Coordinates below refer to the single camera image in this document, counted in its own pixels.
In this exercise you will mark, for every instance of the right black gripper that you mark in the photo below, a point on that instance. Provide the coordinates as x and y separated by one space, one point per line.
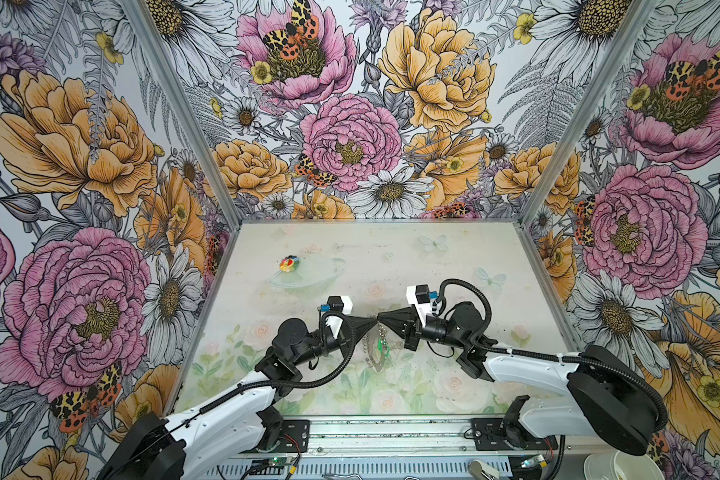
416 327

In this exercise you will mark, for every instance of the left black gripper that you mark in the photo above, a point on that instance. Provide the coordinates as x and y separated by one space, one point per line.
348 330

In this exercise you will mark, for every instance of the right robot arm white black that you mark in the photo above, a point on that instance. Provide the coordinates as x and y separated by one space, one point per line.
596 394

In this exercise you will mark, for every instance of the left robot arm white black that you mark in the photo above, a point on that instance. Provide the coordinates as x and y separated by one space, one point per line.
185 445

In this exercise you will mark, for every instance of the colourful small toy ball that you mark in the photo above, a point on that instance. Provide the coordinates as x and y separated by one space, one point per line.
289 264

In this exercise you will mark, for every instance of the white tape roll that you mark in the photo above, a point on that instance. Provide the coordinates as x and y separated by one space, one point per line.
480 470

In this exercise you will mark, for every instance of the white paper cup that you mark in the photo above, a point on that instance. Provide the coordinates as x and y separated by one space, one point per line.
617 465

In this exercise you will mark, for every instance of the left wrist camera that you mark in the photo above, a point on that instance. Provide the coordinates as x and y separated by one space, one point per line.
336 306

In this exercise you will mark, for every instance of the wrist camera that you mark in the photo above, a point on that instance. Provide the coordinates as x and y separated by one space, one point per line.
421 298
336 306

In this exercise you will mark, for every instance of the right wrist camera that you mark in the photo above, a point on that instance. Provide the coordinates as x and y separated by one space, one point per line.
421 298

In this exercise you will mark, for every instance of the aluminium front rail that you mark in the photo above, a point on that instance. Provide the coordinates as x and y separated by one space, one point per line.
429 436

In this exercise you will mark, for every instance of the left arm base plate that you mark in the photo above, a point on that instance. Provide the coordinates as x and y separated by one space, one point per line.
286 436

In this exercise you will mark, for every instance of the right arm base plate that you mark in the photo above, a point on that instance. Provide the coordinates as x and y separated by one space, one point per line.
492 434

